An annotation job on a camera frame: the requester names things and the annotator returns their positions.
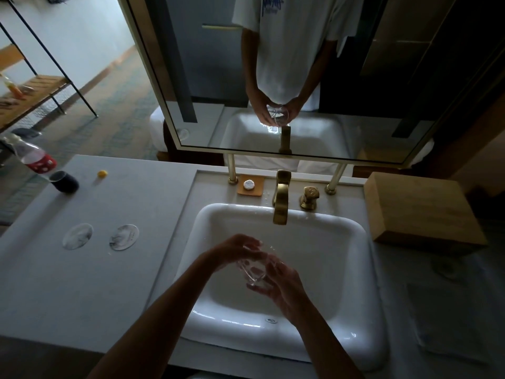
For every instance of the person's left hand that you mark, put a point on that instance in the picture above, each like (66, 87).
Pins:
(232, 250)

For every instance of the person's right hand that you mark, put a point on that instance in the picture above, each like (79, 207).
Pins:
(286, 292)

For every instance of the clear drinking glass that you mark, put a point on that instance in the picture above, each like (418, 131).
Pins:
(250, 270)
(447, 268)

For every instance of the person's left forearm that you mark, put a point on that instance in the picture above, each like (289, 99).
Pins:
(158, 323)

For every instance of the person's right forearm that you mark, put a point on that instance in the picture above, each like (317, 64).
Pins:
(327, 347)

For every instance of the white ceramic sink basin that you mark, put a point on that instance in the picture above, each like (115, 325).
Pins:
(323, 256)

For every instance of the orange soap dish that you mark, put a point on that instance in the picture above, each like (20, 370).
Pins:
(258, 191)

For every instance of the white wrapped round soap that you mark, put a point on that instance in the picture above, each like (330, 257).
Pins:
(249, 185)

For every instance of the gold faucet spout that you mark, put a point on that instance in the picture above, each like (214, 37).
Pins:
(281, 201)

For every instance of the round paper coaster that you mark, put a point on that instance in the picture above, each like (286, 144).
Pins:
(124, 237)
(77, 236)

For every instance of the small yellow cap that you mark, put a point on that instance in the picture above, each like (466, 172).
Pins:
(102, 174)

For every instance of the wooden box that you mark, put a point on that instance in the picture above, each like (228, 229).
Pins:
(422, 209)

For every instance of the white folded towel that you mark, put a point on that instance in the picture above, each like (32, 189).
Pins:
(446, 319)

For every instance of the dark cup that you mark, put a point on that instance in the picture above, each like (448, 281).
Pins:
(65, 182)

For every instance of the gold framed mirror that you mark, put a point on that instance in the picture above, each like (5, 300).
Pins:
(213, 67)

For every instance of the plastic bottle with red label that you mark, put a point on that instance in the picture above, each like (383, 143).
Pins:
(37, 159)

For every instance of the orange item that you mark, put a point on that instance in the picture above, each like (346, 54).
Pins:
(13, 88)

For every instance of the gold mirror support post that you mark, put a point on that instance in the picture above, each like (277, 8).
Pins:
(231, 167)
(336, 177)

